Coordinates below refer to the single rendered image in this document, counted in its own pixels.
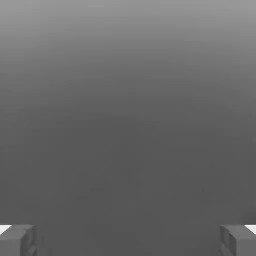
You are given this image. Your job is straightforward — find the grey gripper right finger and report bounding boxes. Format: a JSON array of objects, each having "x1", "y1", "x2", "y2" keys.
[{"x1": 219, "y1": 224, "x2": 256, "y2": 256}]

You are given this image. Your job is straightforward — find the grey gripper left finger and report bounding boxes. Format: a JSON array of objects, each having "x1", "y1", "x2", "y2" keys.
[{"x1": 0, "y1": 224, "x2": 38, "y2": 256}]

